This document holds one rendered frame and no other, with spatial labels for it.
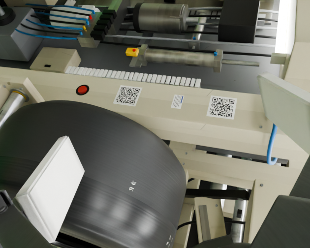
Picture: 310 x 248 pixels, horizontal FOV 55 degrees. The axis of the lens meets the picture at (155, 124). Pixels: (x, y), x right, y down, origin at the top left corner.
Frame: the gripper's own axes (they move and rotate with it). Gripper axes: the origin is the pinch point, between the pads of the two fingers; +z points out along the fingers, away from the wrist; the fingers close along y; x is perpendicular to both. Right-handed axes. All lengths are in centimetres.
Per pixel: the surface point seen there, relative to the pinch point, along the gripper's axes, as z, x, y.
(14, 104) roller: 69, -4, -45
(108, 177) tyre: 36.8, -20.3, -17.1
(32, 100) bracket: 74, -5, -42
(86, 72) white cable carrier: 87, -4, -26
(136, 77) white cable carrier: 80, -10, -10
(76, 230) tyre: 31.2, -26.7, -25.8
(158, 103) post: 68, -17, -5
